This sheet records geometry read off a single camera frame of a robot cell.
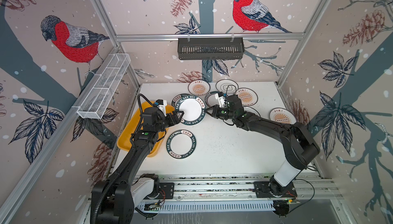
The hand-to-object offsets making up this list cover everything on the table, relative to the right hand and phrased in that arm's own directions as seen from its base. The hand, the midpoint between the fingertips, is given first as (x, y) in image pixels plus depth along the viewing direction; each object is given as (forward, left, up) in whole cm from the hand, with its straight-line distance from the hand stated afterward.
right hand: (203, 112), depth 84 cm
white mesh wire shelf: (-7, +51, +16) cm, 54 cm away
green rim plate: (+2, +6, 0) cm, 6 cm away
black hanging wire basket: (+45, -3, +13) cm, 47 cm away
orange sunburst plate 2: (+28, -32, -18) cm, 46 cm away
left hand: (-4, +13, +4) cm, 14 cm away
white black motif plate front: (+14, -32, -17) cm, 39 cm away
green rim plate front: (-13, +13, -15) cm, 24 cm away
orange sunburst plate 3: (+11, -53, -18) cm, 57 cm away
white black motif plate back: (+38, -13, -17) cm, 43 cm away
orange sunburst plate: (+34, +6, -15) cm, 38 cm away
